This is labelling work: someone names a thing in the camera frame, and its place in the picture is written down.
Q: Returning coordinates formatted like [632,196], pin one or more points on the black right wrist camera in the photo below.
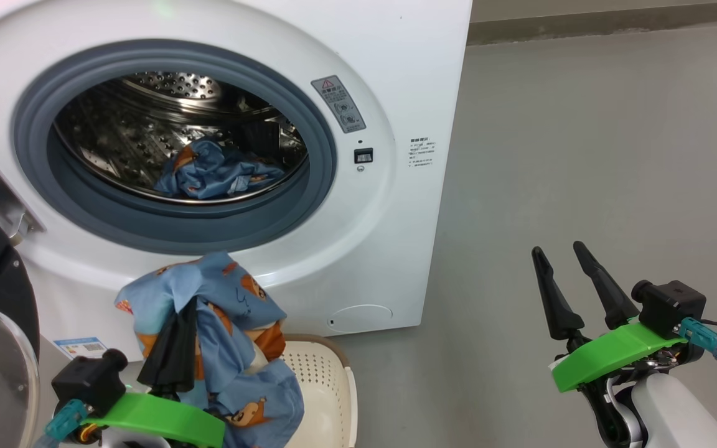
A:
[673,305]

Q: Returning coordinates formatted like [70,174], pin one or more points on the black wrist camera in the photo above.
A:
[88,379]
[673,305]

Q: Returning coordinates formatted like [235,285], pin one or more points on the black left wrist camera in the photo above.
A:
[88,379]

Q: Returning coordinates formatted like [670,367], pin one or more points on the perforated steel washer drum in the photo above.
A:
[122,130]

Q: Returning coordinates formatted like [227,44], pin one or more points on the blue cartoon print garment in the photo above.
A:
[234,373]
[215,174]

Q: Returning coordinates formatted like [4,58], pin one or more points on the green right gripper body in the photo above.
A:
[620,351]

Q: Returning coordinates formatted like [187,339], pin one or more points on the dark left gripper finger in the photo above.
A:
[162,361]
[187,348]

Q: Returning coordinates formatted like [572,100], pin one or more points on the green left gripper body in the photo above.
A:
[159,417]

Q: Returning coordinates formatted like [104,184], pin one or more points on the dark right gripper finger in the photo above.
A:
[564,311]
[610,302]

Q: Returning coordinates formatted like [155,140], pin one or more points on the grey rubber door gasket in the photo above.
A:
[147,227]

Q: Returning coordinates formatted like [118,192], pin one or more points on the cream perforated laundry basket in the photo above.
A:
[321,386]

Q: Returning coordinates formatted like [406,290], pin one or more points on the grey warning label sticker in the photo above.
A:
[338,104]

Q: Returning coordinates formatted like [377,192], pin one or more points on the blue energy label sticker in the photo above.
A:
[81,347]

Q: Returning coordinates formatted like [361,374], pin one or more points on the white front-load washing machine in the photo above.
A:
[383,249]

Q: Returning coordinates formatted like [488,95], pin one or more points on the round white filter cover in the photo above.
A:
[361,318]

